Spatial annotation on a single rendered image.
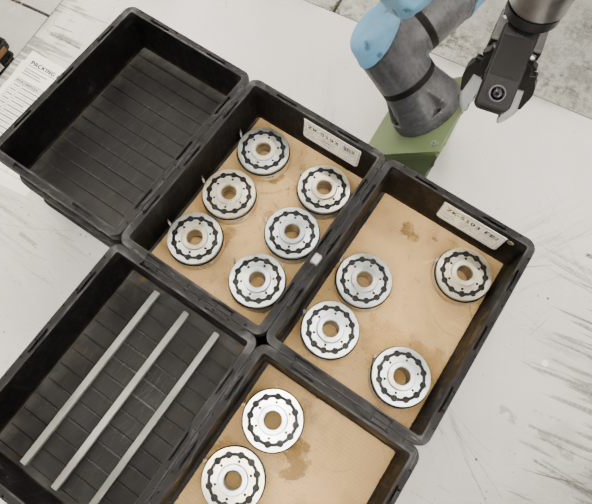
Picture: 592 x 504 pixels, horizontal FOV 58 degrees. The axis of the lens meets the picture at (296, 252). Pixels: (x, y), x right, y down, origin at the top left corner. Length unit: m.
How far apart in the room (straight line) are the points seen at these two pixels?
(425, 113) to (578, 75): 1.48
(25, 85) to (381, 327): 1.00
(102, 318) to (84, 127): 0.40
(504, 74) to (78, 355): 0.81
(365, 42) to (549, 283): 0.63
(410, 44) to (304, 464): 0.76
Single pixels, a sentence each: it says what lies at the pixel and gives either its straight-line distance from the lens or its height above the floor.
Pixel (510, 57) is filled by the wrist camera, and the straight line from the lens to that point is 0.79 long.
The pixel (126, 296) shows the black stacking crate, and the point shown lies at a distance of 1.02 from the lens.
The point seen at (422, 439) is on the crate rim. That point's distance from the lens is 0.87.
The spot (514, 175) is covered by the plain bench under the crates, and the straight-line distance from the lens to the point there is 1.31.
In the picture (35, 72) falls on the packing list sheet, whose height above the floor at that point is 0.70.
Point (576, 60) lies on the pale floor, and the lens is 2.56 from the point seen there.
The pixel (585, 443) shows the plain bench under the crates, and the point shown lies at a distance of 1.22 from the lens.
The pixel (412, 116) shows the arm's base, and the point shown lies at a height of 0.87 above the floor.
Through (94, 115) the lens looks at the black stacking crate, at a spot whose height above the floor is 0.83.
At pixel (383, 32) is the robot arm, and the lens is 1.03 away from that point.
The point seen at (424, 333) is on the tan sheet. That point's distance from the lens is 0.99.
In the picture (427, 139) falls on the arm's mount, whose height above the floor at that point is 0.86.
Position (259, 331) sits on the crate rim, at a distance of 0.86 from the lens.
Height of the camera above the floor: 1.78
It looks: 71 degrees down
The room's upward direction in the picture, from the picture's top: 3 degrees clockwise
